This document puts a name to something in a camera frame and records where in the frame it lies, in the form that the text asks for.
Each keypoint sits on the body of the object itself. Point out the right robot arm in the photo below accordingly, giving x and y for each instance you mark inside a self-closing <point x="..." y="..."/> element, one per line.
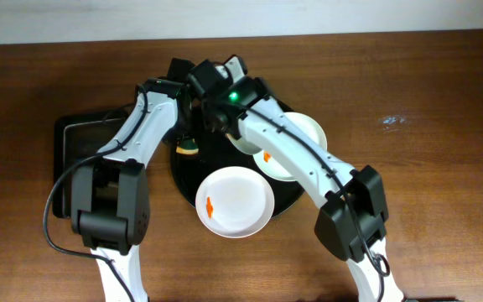
<point x="352" y="203"/>

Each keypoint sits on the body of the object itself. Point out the orange sauce stain front plate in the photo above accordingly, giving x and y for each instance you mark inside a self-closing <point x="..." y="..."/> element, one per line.
<point x="209" y="207"/>

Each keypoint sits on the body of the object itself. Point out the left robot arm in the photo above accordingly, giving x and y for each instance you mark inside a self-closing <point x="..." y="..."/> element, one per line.
<point x="109" y="197"/>

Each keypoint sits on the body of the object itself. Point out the round black tray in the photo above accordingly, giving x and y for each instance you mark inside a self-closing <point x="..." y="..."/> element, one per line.
<point x="217" y="152"/>

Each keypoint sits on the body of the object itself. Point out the white plate front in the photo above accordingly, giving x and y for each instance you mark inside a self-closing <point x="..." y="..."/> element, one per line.
<point x="243" y="202"/>

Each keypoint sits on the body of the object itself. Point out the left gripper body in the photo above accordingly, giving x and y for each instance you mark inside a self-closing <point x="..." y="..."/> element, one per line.
<point x="186" y="143"/>

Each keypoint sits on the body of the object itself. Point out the black rectangular tray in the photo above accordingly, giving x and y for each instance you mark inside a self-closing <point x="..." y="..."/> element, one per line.
<point x="81" y="135"/>

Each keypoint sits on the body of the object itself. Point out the pale green plate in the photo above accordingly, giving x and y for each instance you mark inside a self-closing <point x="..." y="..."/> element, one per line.
<point x="243" y="145"/>

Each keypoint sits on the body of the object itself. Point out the orange sauce stain plate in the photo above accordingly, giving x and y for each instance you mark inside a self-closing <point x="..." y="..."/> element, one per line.
<point x="209" y="207"/>
<point x="266" y="156"/>

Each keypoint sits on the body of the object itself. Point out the green orange sponge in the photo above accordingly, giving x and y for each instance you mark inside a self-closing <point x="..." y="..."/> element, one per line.
<point x="187" y="146"/>

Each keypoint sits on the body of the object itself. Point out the white plate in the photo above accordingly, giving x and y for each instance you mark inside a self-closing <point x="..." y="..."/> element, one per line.
<point x="243" y="202"/>
<point x="310" y="127"/>

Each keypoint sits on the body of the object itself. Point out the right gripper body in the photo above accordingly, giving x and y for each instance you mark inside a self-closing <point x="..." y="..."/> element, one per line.
<point x="215" y="124"/>

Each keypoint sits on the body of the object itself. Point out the orange sauce stain right plate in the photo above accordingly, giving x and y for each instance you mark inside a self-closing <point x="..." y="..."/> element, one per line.
<point x="266" y="156"/>

